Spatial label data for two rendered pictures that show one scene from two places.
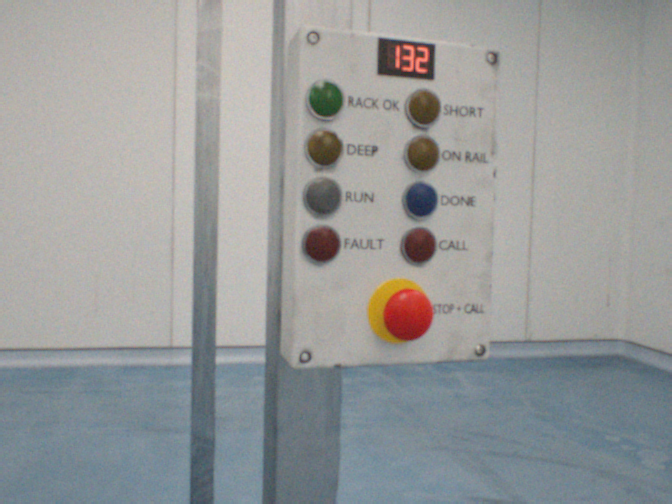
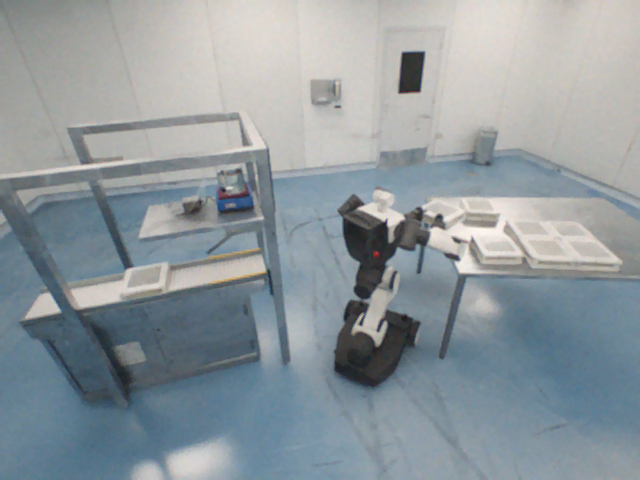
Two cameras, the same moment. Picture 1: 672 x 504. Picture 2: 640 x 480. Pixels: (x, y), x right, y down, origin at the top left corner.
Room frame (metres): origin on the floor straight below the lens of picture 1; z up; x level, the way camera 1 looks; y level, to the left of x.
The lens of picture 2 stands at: (-0.04, 2.56, 2.07)
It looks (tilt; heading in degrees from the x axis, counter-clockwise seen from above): 32 degrees down; 271
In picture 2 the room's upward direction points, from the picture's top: 2 degrees counter-clockwise
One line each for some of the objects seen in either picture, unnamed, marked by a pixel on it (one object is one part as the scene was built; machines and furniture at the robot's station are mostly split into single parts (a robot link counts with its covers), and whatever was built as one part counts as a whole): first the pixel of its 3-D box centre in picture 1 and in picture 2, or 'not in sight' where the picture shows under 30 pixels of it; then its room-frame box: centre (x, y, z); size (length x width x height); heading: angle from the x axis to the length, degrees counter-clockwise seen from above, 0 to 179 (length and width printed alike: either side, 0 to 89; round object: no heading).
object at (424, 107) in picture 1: (424, 107); not in sight; (0.49, -0.06, 1.01); 0.03 x 0.01 x 0.03; 107
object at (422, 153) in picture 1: (422, 153); not in sight; (0.49, -0.06, 0.98); 0.03 x 0.01 x 0.03; 107
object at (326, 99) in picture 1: (326, 99); not in sight; (0.46, 0.01, 1.01); 0.03 x 0.01 x 0.03; 107
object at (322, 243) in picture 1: (322, 244); not in sight; (0.46, 0.01, 0.90); 0.03 x 0.01 x 0.03; 107
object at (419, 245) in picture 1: (419, 245); not in sight; (0.49, -0.06, 0.90); 0.03 x 0.01 x 0.03; 107
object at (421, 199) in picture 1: (421, 199); not in sight; (0.49, -0.06, 0.94); 0.03 x 0.01 x 0.03; 107
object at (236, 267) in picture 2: not in sight; (155, 288); (1.02, 1.00, 0.77); 1.35 x 0.25 x 0.05; 17
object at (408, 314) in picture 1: (401, 312); not in sight; (0.48, -0.05, 0.85); 0.04 x 0.04 x 0.04; 17
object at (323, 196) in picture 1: (323, 196); not in sight; (0.46, 0.01, 0.94); 0.03 x 0.01 x 0.03; 107
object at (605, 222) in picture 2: not in sight; (543, 231); (-1.62, 0.47, 0.80); 1.50 x 1.10 x 0.04; 176
